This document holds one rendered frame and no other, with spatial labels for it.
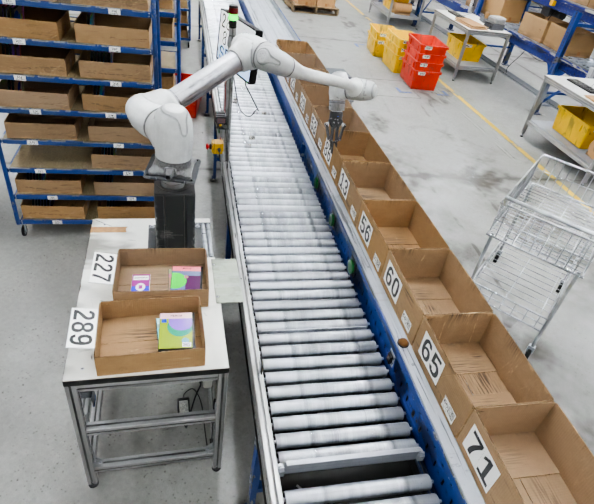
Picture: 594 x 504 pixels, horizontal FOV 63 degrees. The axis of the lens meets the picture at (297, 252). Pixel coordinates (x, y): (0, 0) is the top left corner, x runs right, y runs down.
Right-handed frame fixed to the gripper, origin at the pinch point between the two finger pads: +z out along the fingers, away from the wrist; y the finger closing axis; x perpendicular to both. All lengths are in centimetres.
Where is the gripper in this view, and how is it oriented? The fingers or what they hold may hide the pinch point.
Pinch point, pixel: (333, 147)
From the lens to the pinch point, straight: 291.3
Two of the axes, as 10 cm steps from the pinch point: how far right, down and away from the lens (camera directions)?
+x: 2.2, 3.1, -9.2
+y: -9.7, 0.1, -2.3
